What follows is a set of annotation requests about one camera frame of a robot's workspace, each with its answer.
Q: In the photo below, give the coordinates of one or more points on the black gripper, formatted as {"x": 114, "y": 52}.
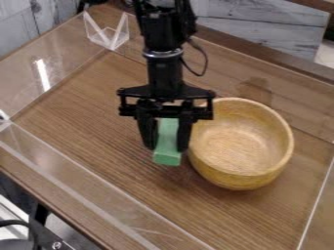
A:
{"x": 166, "y": 97}

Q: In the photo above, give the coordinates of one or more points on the green rectangular block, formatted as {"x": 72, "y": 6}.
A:
{"x": 166, "y": 153}

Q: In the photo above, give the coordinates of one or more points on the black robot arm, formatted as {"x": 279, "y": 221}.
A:
{"x": 166, "y": 27}

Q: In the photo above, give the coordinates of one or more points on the brown wooden bowl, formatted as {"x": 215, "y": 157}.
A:
{"x": 240, "y": 149}

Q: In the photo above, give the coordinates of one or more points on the clear acrylic corner bracket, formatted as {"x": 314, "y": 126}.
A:
{"x": 110, "y": 38}

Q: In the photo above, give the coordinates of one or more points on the black table leg bracket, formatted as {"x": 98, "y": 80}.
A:
{"x": 47, "y": 239}

